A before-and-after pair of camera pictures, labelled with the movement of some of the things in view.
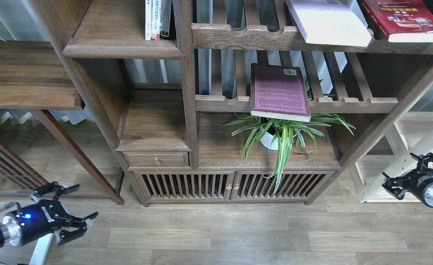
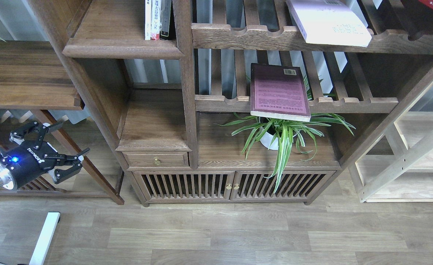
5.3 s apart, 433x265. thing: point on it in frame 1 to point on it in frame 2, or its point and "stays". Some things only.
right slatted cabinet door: x=294 y=185 stays
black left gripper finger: x=54 y=186 to x=34 y=131
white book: x=148 y=19 stays
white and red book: x=156 y=10 stays
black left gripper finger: x=66 y=236 to x=74 y=161
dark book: x=165 y=10 stays
